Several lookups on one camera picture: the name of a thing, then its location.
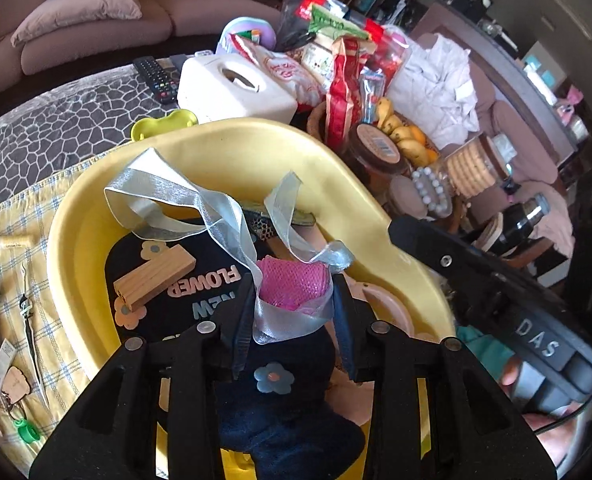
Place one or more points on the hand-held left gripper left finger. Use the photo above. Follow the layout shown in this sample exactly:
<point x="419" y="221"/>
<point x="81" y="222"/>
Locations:
<point x="243" y="320"/>

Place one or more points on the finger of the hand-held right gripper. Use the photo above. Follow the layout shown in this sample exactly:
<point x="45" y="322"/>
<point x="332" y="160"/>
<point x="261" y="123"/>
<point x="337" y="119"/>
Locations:
<point x="476" y="275"/>

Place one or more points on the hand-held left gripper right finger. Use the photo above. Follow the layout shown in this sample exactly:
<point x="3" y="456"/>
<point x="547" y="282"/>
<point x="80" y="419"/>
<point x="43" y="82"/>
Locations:
<point x="343" y="320"/>

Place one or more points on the pink gauze roll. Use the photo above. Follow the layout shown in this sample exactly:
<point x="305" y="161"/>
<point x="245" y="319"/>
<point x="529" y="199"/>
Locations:
<point x="291" y="280"/>

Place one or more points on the navy fuzzy slipper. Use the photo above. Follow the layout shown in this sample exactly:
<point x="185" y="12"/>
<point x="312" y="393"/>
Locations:
<point x="286" y="410"/>

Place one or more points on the long wooden block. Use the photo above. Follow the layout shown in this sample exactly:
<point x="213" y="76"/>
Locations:
<point x="150" y="275"/>

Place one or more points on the silver ribbon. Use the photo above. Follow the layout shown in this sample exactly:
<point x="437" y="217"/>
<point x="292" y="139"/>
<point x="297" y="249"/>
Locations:
<point x="160" y="185"/>

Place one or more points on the yellow plastic basin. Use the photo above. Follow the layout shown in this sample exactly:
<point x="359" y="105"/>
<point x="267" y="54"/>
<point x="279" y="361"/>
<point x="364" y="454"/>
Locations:
<point x="286" y="155"/>

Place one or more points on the person's right hand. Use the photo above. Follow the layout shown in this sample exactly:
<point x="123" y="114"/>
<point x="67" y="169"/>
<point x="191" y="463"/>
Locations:
<point x="571" y="442"/>

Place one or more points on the black thermos bottle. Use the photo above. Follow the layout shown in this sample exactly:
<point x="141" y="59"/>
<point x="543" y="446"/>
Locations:
<point x="516" y="220"/>

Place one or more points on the teal cloth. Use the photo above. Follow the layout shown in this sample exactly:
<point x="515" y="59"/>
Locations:
<point x="476" y="347"/>

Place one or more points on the clear biscuit jar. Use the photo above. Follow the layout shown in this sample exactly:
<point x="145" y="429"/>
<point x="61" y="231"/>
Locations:
<point x="468" y="170"/>

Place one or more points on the small brown lid jar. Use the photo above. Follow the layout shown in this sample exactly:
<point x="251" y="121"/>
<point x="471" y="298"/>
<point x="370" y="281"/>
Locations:
<point x="403" y="195"/>

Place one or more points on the dark gold-trimmed hair band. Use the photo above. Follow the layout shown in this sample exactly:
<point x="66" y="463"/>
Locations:
<point x="256" y="210"/>

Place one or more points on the large brown lid jar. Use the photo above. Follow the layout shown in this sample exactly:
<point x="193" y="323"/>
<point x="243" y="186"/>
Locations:
<point x="376" y="145"/>

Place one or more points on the banana bunch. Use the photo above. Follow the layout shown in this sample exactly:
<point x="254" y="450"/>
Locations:
<point x="387" y="115"/>

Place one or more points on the white crumpled cloth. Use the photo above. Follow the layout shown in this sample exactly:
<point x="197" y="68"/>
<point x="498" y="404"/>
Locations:
<point x="436" y="85"/>

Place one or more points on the pile of snack packets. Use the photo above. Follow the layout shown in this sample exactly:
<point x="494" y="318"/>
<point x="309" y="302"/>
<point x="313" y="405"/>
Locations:
<point x="341" y="95"/>

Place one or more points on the white tissue box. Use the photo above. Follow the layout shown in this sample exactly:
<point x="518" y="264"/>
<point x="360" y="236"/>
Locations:
<point x="225" y="95"/>

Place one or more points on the white paper tag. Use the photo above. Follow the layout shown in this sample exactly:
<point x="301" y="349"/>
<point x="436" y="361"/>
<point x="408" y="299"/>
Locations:
<point x="4" y="360"/>

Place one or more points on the green plastic clip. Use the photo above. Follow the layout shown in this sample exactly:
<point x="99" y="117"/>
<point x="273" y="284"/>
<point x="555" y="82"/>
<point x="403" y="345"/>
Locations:
<point x="25" y="431"/>

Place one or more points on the yellow marker pen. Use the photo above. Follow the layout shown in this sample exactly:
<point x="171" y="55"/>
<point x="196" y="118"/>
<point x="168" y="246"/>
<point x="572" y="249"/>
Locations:
<point x="0" y="242"/>

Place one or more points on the black remote control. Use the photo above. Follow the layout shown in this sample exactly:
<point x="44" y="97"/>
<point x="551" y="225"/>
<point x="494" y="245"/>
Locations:
<point x="155" y="80"/>

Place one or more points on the grey pebble pattern tablecloth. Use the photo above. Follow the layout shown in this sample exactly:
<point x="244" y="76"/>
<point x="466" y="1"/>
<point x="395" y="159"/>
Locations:
<point x="50" y="125"/>

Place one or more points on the purple round container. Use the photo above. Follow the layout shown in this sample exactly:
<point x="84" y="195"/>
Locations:
<point x="246" y="30"/>

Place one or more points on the brown sofa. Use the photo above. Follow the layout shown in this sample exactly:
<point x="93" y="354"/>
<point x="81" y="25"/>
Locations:
<point x="125" y="25"/>

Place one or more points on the flat pink cushion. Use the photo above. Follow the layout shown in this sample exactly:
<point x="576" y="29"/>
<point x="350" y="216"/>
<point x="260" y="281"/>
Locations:
<point x="75" y="15"/>

